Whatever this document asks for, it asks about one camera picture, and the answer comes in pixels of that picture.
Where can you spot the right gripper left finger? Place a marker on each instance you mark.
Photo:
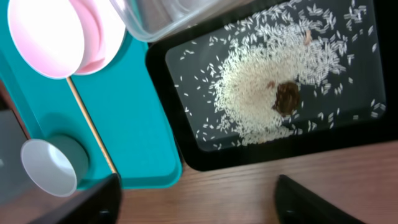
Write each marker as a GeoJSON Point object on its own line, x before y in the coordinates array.
{"type": "Point", "coordinates": [97, 205]}

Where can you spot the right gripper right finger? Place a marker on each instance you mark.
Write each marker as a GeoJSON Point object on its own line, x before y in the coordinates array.
{"type": "Point", "coordinates": [296, 204]}

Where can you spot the wooden chopstick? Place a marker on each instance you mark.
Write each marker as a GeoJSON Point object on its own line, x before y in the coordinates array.
{"type": "Point", "coordinates": [91, 125]}

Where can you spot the grey bowl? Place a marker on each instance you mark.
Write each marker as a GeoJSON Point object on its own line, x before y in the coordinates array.
{"type": "Point", "coordinates": [56, 165]}

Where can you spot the white round plate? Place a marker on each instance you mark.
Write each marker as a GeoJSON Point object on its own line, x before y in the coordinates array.
{"type": "Point", "coordinates": [111, 34]}

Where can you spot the pink bowl with rice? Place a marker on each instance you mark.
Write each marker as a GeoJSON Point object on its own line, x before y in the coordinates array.
{"type": "Point", "coordinates": [55, 37]}

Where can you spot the grey dishwasher rack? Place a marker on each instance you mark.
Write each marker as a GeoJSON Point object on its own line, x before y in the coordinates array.
{"type": "Point", "coordinates": [14, 179]}

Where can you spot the teal plastic tray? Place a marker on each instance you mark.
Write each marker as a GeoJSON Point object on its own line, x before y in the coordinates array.
{"type": "Point", "coordinates": [120, 99]}

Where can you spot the black plastic tray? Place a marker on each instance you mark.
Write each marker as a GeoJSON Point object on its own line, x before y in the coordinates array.
{"type": "Point", "coordinates": [367, 111]}

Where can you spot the spilled white rice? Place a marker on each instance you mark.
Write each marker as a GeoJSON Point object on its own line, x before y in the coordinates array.
{"type": "Point", "coordinates": [309, 43]}

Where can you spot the clear plastic bin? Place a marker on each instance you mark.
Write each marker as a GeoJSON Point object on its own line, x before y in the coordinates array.
{"type": "Point", "coordinates": [152, 20]}

